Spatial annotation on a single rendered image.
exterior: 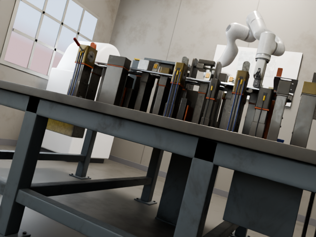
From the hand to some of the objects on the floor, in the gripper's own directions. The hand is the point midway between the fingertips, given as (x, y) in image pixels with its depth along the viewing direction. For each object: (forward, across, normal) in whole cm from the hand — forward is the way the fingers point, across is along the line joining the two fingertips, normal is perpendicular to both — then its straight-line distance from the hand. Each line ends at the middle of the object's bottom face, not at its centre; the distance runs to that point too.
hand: (256, 86), depth 174 cm
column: (+103, +55, +37) cm, 122 cm away
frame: (+103, +4, +41) cm, 111 cm away
